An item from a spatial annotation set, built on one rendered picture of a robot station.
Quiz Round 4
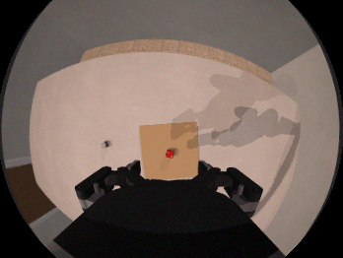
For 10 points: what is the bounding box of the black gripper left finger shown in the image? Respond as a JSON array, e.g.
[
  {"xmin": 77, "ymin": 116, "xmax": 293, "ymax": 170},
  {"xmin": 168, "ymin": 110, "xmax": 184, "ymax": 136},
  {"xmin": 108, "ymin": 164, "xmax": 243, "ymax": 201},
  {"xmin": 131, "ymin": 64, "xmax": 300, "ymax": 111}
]
[{"xmin": 75, "ymin": 161, "xmax": 155, "ymax": 212}]

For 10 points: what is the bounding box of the red die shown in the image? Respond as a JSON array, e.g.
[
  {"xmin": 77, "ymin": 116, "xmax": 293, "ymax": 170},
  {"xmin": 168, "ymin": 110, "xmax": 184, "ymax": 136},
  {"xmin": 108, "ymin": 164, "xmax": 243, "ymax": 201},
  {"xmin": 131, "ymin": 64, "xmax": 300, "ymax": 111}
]
[{"xmin": 166, "ymin": 150, "xmax": 173, "ymax": 158}]

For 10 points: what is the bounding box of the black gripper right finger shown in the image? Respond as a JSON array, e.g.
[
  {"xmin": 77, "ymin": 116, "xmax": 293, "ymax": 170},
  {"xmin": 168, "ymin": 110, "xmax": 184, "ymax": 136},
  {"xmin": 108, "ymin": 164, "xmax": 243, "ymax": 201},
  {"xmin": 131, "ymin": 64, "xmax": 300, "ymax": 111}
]
[{"xmin": 179, "ymin": 161, "xmax": 263, "ymax": 218}]

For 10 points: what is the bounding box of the tan square mat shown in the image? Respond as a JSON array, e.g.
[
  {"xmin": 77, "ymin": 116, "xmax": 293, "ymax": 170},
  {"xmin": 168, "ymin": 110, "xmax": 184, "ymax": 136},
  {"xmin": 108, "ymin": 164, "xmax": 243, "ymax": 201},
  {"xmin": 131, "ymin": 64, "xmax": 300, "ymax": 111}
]
[{"xmin": 139, "ymin": 122, "xmax": 199, "ymax": 180}]

